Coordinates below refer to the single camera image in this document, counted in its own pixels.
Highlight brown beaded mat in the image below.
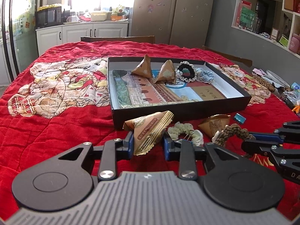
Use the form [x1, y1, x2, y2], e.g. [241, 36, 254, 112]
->
[253, 75, 276, 92]

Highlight light blue crochet scrunchie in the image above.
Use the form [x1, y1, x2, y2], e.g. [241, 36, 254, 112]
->
[195, 68, 215, 84]

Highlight green card on shelf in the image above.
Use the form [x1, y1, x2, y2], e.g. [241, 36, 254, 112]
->
[239, 7, 256, 29]

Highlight cream crochet scrunchie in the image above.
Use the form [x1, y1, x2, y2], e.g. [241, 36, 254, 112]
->
[167, 122, 204, 147]

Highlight silver double door refrigerator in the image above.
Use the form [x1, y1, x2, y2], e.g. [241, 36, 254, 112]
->
[129, 0, 214, 48]

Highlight dark wooden chair back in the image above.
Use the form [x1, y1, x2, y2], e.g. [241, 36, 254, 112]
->
[80, 36, 156, 44]

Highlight black microwave oven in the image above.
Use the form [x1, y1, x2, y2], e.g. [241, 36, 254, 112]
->
[35, 6, 63, 29]

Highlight black shallow box tray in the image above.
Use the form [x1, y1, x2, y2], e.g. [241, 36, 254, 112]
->
[107, 57, 251, 130]

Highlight brown crochet scrunchie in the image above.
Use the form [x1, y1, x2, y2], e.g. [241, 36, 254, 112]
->
[211, 123, 256, 147]

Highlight brown triangular snack packet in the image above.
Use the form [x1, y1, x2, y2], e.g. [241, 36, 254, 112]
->
[131, 54, 153, 79]

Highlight cream plastic container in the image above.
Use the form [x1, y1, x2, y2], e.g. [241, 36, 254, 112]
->
[91, 11, 108, 22]

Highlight white black crochet scrunchie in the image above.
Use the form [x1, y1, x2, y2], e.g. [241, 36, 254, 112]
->
[175, 61, 197, 83]

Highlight white mug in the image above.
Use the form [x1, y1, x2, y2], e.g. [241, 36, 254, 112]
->
[66, 15, 80, 23]

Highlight white wall shelf unit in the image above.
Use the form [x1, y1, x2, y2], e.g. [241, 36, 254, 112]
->
[231, 0, 299, 58]

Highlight white kitchen cabinet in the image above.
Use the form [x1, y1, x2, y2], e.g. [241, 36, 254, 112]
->
[36, 20, 129, 55]

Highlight teal binder clip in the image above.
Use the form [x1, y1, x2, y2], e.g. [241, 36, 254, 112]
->
[233, 113, 246, 124]

